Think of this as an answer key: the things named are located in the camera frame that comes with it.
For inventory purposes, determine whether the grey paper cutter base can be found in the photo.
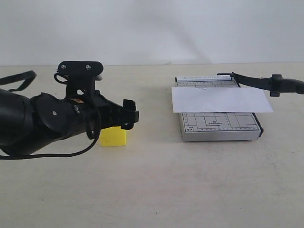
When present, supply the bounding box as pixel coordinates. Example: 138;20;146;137
175;73;264;142

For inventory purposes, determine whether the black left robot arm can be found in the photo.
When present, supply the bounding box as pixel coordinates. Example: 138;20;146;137
0;90;139;160

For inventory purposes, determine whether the white paper sheet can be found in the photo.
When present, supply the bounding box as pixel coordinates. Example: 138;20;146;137
171;87;273;113

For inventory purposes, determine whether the black cutter blade arm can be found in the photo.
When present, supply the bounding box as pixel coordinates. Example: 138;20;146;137
217;72;304;97

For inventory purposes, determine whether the black cable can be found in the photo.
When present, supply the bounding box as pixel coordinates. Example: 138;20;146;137
0;70;102;160

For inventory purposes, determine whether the yellow foam cube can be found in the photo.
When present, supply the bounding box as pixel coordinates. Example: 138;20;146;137
99;127;127;147

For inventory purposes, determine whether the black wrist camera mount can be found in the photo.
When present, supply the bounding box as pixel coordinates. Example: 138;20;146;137
54;61;104;99

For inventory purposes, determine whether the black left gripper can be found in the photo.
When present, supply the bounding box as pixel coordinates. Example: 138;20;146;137
30;93;139;139

